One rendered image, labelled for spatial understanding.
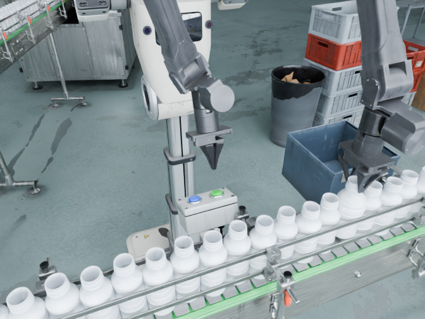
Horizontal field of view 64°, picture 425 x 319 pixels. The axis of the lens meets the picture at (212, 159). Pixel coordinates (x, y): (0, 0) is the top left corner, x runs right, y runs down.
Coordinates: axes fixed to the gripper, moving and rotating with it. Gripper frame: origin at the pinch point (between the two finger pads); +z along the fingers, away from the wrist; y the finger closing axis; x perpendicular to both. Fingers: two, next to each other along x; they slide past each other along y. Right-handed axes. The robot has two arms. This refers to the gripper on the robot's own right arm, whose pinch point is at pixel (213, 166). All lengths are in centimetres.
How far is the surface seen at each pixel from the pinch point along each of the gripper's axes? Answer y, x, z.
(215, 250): -8.5, -19.3, 11.1
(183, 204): -9.2, -0.1, 7.8
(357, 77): 201, 168, 6
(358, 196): 27.5, -19.3, 9.1
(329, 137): 73, 48, 15
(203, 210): -5.4, -3.9, 9.1
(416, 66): 285, 180, 6
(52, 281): -38.6, -15.7, 9.0
